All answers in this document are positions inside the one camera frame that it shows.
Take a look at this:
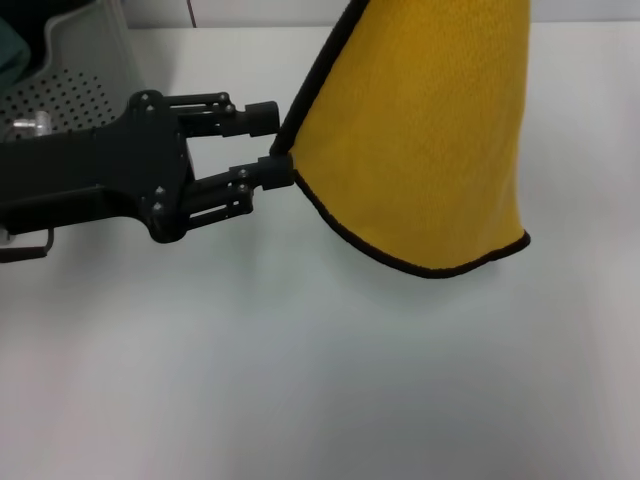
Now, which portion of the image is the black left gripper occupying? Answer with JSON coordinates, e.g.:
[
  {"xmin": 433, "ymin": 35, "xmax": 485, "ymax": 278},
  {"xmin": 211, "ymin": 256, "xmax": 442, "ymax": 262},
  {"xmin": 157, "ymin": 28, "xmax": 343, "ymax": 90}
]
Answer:
[{"xmin": 0, "ymin": 88, "xmax": 197, "ymax": 245}]

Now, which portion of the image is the yellow towel black trim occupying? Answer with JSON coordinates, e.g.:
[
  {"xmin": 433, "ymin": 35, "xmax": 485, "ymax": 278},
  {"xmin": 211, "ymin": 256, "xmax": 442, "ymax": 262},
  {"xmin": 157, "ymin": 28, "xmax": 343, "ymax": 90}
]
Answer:
[{"xmin": 269, "ymin": 0, "xmax": 532, "ymax": 280}]

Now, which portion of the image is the grey perforated plastic storage box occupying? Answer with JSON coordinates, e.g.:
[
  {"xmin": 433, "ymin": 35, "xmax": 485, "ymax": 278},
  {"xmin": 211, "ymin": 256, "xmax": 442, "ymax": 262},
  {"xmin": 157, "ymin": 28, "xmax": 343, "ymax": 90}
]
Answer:
[{"xmin": 0, "ymin": 0, "xmax": 146, "ymax": 139}]

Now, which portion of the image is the teal green towel black trim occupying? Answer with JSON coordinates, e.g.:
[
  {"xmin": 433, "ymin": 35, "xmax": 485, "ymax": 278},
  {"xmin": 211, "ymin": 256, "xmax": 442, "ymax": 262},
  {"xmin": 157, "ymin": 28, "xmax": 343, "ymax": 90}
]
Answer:
[{"xmin": 0, "ymin": 17, "xmax": 31, "ymax": 96}]

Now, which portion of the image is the left gripper cable metal plug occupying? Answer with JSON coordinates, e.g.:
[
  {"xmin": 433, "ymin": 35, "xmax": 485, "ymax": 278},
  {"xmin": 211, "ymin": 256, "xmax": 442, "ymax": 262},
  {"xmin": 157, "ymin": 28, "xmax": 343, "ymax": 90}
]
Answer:
[{"xmin": 0, "ymin": 224, "xmax": 55, "ymax": 264}]

